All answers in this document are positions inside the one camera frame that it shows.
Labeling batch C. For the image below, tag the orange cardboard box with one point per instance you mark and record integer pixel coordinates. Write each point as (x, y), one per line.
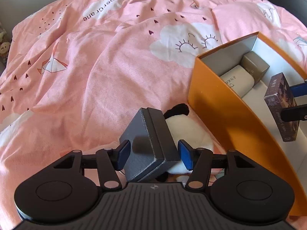
(245, 123)

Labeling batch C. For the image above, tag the dark illustrated card box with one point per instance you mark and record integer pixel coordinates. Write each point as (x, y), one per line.
(278, 96)

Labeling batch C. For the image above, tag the plush toy storage column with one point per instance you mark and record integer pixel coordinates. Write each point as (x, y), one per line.
(5, 43)

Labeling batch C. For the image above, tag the small brown cardboard box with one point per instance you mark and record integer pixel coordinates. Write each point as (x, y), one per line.
(254, 65)

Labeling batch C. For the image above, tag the pink patterned duvet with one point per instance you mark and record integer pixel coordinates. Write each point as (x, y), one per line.
(78, 71)

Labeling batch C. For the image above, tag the white panda plush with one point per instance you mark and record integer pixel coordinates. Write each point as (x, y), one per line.
(182, 127)

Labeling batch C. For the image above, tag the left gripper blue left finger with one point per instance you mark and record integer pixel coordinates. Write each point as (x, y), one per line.
(109, 161)

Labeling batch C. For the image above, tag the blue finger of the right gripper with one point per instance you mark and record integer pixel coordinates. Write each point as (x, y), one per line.
(299, 89)
(295, 113)

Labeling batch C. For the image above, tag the long white box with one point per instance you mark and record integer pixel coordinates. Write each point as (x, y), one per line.
(239, 80)

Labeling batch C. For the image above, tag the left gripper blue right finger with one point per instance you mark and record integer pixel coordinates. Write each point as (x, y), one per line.
(198, 161)

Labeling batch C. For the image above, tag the black gift box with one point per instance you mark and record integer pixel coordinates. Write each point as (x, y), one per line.
(153, 151)

